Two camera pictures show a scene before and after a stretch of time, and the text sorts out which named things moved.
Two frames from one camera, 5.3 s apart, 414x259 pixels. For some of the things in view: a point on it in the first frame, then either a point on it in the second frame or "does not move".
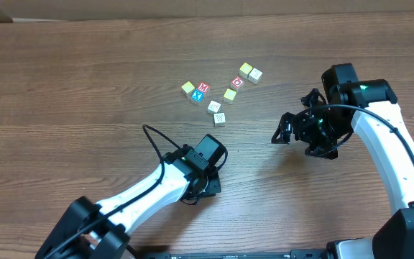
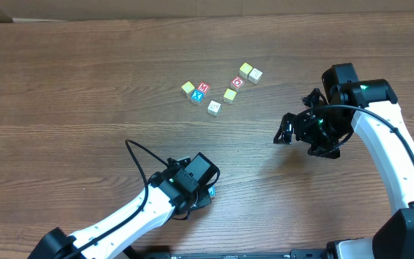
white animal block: x=213 y=107 does not move
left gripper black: x=211 y=185 -> x=203 y=199
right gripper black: x=297 y=129 does not move
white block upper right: x=255 y=75 does not move
